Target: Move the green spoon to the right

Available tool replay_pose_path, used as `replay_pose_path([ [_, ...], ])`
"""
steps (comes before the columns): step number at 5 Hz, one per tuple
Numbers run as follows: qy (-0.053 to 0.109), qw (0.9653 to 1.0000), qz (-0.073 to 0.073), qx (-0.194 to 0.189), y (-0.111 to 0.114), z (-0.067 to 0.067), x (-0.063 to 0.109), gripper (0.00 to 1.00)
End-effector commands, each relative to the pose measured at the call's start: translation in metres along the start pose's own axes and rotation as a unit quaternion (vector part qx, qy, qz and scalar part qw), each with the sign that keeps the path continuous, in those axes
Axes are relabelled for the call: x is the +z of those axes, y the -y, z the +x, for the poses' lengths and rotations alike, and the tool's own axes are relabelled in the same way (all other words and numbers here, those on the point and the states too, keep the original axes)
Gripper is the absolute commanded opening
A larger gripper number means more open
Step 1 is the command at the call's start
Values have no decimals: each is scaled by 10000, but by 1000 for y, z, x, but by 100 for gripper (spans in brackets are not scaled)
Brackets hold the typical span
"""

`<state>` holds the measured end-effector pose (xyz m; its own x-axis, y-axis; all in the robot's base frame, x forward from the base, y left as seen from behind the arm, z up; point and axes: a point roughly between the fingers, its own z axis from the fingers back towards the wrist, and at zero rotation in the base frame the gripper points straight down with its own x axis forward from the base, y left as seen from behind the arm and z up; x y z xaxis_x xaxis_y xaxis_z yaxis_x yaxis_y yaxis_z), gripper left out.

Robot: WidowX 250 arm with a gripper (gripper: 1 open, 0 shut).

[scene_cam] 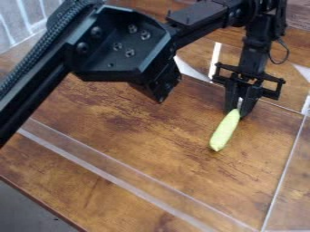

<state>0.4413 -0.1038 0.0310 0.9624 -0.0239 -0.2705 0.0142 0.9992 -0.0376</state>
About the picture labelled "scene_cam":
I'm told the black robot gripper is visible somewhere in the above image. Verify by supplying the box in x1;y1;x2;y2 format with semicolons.
213;63;286;118

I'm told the green handled metal spoon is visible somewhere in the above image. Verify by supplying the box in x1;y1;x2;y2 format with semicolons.
210;98;244;151

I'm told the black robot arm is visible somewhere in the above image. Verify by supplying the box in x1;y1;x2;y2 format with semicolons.
0;0;288;147

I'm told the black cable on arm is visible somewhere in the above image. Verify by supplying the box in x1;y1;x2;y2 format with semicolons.
268;37;292;65

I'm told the clear acrylic enclosure wall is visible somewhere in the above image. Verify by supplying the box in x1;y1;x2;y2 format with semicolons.
0;0;310;232

